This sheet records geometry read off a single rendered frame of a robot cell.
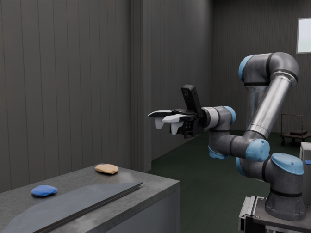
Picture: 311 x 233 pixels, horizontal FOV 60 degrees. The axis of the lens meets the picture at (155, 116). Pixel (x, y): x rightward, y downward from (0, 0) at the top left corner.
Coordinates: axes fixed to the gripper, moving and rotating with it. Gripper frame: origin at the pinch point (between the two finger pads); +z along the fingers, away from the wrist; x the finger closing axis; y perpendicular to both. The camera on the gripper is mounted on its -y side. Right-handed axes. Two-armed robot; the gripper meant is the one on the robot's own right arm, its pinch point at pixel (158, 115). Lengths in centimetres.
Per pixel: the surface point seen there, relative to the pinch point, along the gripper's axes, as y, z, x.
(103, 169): 48, -20, 68
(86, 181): 50, -7, 63
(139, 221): 53, -14, 22
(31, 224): 43, 29, 28
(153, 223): 58, -24, 24
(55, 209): 43, 18, 34
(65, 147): 104, -73, 264
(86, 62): -5, -113, 299
